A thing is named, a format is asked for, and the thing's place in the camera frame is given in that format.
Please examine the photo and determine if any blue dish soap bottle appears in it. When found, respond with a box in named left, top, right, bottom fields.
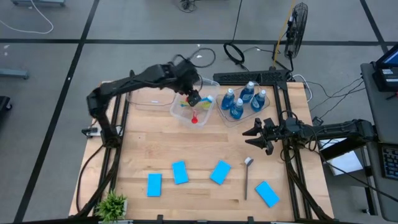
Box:
left=250, top=89, right=267, bottom=113
left=229, top=98, right=245, bottom=120
left=239, top=80, right=256, bottom=104
left=221, top=88, right=236, bottom=110

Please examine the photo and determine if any black desk beam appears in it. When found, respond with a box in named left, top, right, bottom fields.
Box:
left=320, top=139, right=366, bottom=161

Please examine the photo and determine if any black aluminium table frame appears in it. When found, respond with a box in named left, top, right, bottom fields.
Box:
left=74, top=70, right=335, bottom=223

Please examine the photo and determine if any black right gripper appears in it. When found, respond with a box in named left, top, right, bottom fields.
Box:
left=242, top=117, right=284, bottom=156

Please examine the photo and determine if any white paper sheet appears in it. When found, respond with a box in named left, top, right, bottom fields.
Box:
left=326, top=139, right=364, bottom=177

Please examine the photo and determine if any red toothbrush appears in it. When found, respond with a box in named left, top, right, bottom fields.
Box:
left=185, top=96, right=200, bottom=124

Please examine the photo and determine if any grey metal bar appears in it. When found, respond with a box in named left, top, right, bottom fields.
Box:
left=0, top=68, right=30, bottom=80

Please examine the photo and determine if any coiled black cable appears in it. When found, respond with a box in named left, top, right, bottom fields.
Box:
left=223, top=42, right=249, bottom=72

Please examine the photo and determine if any white cable loop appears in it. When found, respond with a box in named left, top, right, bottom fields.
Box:
left=292, top=73, right=313, bottom=103

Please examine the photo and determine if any black keyboard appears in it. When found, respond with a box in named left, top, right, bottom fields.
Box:
left=379, top=145, right=398, bottom=181

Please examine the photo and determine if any black cable bundle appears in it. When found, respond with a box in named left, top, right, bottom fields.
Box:
left=177, top=0, right=198, bottom=14

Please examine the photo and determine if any black perforated box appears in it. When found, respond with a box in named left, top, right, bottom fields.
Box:
left=213, top=70, right=292, bottom=84

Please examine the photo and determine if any black laptop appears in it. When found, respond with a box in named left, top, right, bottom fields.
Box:
left=372, top=44, right=398, bottom=93

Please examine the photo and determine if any deep clear plastic bin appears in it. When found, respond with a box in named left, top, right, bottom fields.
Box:
left=169, top=73, right=221, bottom=129

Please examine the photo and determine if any white floor cable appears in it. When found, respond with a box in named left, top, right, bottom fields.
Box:
left=0, top=0, right=54, bottom=35

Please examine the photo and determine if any black floor fan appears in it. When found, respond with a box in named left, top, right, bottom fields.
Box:
left=284, top=2, right=309, bottom=60

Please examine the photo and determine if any grey desk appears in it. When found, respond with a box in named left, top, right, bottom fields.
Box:
left=360, top=61, right=398, bottom=146
left=366, top=141, right=398, bottom=222

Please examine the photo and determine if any blue sponge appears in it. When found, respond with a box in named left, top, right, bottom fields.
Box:
left=210, top=160, right=233, bottom=185
left=146, top=173, right=163, bottom=198
left=171, top=160, right=190, bottom=185
left=255, top=180, right=280, bottom=208

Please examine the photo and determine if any black hanging cable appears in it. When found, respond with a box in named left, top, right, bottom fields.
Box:
left=232, top=0, right=244, bottom=43

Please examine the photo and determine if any small green potted plant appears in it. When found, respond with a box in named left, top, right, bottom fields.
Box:
left=95, top=190, right=129, bottom=223

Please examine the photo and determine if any yellow-green dish brush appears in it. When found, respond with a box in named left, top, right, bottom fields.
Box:
left=180, top=101, right=213, bottom=111

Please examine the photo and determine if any blue dish brush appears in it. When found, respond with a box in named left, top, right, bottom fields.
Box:
left=179, top=95, right=215, bottom=108

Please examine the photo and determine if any grey dish brush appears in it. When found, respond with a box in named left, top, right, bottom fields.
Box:
left=244, top=157, right=255, bottom=201

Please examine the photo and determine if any shallow clear plastic tray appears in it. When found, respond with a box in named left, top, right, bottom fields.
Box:
left=126, top=76, right=178, bottom=112
left=216, top=81, right=271, bottom=128

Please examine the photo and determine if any black floor object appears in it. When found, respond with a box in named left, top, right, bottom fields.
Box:
left=0, top=95, right=13, bottom=131

